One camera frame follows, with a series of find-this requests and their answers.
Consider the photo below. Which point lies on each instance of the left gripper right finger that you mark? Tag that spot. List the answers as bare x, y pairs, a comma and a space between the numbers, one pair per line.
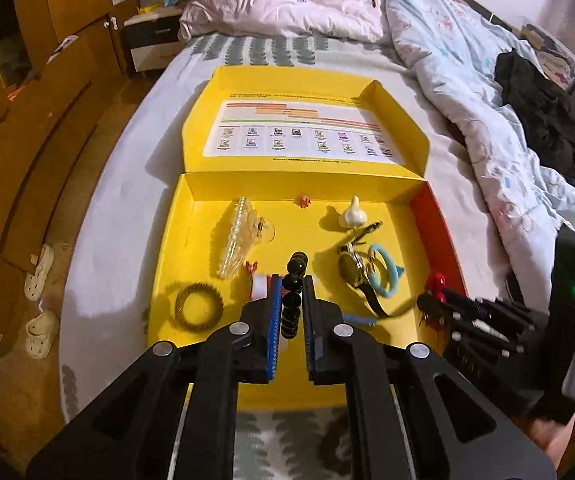
411, 414

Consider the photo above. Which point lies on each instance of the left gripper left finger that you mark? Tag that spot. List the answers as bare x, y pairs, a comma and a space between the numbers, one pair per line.
172, 413

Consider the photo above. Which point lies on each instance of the red cherry hair accessory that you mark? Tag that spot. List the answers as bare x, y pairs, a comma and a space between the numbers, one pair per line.
435, 284

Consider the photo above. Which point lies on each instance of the santa hat hair clip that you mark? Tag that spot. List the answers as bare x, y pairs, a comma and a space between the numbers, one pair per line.
259, 282

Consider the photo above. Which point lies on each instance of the person's right hand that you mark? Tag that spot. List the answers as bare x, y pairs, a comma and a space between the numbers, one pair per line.
550, 436

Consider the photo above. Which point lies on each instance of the white slipper near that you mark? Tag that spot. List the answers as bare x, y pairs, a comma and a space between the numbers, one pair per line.
41, 333

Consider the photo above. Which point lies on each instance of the white slipper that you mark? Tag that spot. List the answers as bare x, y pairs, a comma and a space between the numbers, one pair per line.
35, 281
41, 333

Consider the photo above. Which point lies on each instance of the floral white duvet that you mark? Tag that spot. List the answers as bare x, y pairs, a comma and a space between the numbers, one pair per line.
451, 51

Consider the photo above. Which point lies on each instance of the white slipper far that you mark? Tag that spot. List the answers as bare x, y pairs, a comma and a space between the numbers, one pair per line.
35, 281

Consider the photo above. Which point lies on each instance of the white garlic shaped charm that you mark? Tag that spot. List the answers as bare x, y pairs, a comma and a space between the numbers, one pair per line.
353, 217

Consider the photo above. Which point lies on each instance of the black clothing on bed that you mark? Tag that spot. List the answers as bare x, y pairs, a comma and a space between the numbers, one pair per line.
545, 111

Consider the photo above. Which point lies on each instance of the pearl clear hair claw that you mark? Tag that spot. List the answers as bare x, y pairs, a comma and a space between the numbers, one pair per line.
248, 229

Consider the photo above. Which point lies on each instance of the small orange star bead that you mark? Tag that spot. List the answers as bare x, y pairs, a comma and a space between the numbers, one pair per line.
304, 201

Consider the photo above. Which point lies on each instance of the yellow red cardboard box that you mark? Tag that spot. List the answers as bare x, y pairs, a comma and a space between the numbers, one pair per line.
272, 134

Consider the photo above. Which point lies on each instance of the white nightstand dark drawer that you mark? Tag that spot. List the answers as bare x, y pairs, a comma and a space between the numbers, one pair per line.
153, 38

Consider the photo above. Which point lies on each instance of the wooden wardrobe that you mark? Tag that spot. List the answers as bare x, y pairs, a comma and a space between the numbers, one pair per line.
59, 69

